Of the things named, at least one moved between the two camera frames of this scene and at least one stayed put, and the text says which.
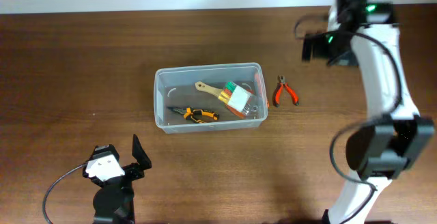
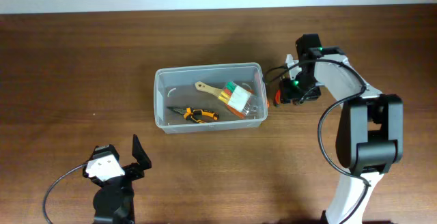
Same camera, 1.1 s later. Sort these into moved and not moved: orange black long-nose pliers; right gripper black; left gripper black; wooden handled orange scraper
Moved: right gripper black
Not moved: wooden handled orange scraper; left gripper black; orange black long-nose pliers
